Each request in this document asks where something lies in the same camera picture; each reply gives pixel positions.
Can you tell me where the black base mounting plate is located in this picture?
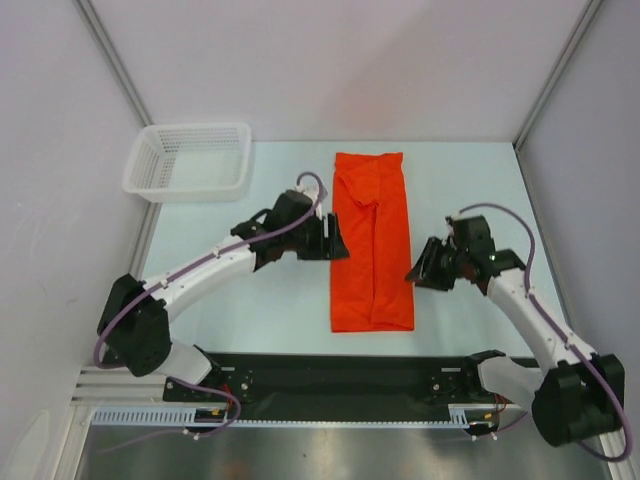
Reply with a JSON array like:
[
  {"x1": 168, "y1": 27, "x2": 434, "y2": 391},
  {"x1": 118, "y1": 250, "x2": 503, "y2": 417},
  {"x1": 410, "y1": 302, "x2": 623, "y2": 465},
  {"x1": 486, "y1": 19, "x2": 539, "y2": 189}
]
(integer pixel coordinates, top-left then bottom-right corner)
[{"x1": 163, "y1": 351, "x2": 521, "y2": 422}]

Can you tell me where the aluminium corner post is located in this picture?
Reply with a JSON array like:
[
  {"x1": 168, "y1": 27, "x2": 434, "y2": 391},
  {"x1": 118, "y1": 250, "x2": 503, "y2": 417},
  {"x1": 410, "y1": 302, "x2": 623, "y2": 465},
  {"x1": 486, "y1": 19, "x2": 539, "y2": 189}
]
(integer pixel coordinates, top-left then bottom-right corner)
[
  {"x1": 72, "y1": 0, "x2": 153, "y2": 127},
  {"x1": 512, "y1": 0, "x2": 607, "y2": 154}
]

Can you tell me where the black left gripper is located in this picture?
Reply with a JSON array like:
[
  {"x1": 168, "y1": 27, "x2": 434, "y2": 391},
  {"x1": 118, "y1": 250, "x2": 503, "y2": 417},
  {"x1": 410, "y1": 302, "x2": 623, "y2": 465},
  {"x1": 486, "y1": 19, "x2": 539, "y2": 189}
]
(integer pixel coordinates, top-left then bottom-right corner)
[{"x1": 282, "y1": 211, "x2": 348, "y2": 260}]

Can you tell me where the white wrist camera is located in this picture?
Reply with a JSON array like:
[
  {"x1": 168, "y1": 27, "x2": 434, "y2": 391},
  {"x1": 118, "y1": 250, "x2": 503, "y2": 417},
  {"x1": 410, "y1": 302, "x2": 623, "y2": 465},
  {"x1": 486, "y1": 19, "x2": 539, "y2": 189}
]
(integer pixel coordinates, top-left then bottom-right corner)
[
  {"x1": 445, "y1": 215, "x2": 466, "y2": 237},
  {"x1": 294, "y1": 185, "x2": 326, "y2": 202}
]

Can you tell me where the slotted grey cable duct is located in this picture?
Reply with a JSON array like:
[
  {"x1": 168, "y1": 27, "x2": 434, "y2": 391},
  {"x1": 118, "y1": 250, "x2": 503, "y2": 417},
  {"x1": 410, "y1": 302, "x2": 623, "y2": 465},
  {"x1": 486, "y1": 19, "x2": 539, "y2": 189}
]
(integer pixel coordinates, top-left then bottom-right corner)
[{"x1": 91, "y1": 406, "x2": 496, "y2": 429}]

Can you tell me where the white plastic mesh basket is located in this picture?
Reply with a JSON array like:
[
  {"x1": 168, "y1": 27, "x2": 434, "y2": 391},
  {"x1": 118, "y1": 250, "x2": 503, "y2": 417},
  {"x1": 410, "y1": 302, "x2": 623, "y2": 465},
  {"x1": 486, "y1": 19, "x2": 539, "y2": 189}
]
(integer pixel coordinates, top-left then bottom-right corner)
[{"x1": 122, "y1": 122, "x2": 252, "y2": 203}]

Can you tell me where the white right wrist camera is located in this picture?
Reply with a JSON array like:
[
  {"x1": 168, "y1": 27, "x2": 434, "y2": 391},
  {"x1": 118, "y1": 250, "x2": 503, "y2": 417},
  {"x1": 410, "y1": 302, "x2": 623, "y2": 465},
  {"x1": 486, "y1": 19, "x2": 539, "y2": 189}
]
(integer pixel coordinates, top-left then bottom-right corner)
[{"x1": 445, "y1": 215, "x2": 466, "y2": 237}]

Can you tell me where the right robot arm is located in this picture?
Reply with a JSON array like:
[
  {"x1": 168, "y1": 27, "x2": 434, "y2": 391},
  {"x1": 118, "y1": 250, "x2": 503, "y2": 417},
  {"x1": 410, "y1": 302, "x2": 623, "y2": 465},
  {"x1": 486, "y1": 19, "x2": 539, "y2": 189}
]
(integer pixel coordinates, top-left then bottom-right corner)
[{"x1": 406, "y1": 212, "x2": 633, "y2": 460}]

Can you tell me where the aluminium extrusion rail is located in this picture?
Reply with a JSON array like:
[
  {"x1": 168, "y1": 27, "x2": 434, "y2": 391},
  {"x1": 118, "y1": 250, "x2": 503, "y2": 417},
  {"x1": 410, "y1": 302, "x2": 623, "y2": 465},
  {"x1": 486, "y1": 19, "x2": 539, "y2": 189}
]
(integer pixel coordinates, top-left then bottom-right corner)
[{"x1": 71, "y1": 366, "x2": 166, "y2": 406}]

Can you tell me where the orange t shirt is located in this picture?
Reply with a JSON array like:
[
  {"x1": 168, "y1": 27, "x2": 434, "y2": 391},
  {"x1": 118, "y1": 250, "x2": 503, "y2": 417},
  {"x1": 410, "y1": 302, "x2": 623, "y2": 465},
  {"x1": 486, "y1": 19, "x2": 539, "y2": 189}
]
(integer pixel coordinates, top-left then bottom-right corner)
[{"x1": 330, "y1": 152, "x2": 415, "y2": 333}]

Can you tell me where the left aluminium corner post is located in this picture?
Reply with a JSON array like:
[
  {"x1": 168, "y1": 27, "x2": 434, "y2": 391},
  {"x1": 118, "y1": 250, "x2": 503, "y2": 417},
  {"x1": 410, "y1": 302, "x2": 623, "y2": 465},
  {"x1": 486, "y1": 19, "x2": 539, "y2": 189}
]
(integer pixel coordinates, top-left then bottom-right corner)
[{"x1": 72, "y1": 0, "x2": 153, "y2": 127}]

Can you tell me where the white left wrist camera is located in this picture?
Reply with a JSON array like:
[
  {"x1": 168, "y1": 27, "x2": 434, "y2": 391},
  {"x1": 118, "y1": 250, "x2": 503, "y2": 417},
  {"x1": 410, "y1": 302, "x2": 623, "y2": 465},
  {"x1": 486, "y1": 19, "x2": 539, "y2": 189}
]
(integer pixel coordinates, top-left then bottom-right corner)
[{"x1": 294, "y1": 185, "x2": 326, "y2": 202}]

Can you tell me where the right aluminium corner post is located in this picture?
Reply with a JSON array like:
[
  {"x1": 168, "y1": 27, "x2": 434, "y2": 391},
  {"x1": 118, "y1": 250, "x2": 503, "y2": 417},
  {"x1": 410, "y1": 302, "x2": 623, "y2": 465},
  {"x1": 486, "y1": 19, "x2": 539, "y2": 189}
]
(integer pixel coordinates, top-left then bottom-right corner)
[{"x1": 512, "y1": 0, "x2": 607, "y2": 154}]

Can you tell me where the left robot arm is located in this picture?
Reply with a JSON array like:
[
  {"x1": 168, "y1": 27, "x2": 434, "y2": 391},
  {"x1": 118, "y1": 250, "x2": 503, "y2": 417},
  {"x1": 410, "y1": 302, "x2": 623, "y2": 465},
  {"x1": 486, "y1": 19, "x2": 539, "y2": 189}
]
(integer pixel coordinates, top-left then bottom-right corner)
[{"x1": 94, "y1": 188, "x2": 349, "y2": 400}]

